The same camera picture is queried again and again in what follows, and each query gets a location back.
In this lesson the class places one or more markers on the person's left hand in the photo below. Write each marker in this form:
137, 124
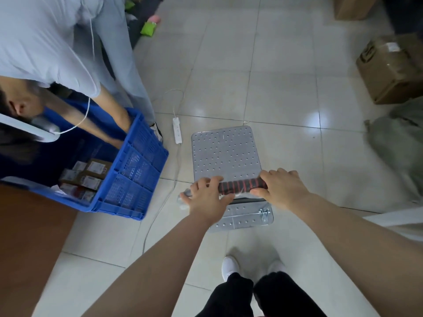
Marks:
206, 203

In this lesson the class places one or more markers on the person's right hand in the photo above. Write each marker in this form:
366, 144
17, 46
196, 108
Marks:
284, 191

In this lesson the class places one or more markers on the person's left middle finger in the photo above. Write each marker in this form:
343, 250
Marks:
204, 184

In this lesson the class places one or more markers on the person's right thumb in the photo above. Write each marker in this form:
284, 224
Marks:
259, 193

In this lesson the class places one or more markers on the person's left thumb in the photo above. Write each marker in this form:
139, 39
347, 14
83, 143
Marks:
228, 199

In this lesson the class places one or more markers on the person's left little finger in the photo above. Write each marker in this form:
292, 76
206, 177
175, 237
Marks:
185, 198

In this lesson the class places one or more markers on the grey metal platform trolley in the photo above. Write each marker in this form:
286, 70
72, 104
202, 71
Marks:
224, 151

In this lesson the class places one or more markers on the person's left forearm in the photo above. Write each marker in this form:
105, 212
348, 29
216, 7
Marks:
155, 270

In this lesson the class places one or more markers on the person's right forearm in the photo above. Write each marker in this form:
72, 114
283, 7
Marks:
363, 254

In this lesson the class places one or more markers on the blue plastic crate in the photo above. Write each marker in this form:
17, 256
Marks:
138, 168

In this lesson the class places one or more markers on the white power strip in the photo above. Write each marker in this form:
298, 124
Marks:
177, 130

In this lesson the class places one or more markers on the person's white left shoe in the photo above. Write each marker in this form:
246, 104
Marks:
229, 267

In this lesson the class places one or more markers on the person's white shoe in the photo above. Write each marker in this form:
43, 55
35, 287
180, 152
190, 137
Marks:
277, 266
229, 267

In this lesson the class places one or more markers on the person's white right shoe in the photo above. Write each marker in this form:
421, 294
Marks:
277, 266

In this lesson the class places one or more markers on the pile of small cardboard boxes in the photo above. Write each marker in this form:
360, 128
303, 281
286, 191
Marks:
89, 181

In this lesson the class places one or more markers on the person's black trousers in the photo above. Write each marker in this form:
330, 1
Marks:
264, 297

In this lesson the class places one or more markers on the white fabric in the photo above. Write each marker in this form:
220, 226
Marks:
400, 222

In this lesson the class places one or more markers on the grey-green fabric bag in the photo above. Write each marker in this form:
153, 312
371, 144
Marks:
400, 141

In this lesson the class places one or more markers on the green packet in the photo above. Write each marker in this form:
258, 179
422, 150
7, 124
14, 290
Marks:
149, 28

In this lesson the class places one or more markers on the pink item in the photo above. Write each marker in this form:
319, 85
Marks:
154, 19

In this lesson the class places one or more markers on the white head-worn device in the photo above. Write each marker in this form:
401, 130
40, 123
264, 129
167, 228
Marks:
19, 127

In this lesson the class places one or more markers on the taped brown cardboard box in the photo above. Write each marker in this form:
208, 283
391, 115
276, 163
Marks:
390, 69

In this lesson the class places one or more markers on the plain brown cardboard box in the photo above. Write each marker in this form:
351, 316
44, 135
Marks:
355, 6

